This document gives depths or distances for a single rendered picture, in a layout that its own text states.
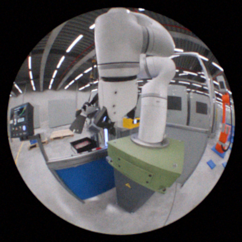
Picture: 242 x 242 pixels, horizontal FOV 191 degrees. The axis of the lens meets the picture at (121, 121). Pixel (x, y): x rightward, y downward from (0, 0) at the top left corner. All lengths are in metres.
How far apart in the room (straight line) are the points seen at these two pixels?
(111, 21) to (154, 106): 0.29
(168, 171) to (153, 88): 0.27
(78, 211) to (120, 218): 0.53
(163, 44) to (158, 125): 0.26
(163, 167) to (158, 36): 0.26
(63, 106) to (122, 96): 6.27
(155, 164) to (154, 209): 1.10
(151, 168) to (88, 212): 1.14
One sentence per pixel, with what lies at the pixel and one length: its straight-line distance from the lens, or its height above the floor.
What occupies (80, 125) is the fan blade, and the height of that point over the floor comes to 1.00.
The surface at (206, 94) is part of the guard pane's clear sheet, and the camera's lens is 1.09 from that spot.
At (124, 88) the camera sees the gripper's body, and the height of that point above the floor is 1.21.
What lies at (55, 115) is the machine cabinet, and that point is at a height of 0.85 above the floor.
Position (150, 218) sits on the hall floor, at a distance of 1.22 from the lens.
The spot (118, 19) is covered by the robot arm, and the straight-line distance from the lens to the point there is 0.15.
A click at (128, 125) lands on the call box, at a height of 1.01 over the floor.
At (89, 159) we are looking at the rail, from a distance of 0.60.
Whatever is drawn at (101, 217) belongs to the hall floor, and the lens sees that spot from 1.20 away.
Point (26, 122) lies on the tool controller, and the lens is 0.52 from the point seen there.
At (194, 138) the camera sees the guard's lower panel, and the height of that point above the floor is 0.87.
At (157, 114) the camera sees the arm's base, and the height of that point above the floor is 1.15.
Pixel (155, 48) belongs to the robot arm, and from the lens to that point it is 0.15.
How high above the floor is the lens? 1.17
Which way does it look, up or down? 10 degrees down
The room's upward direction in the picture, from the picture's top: straight up
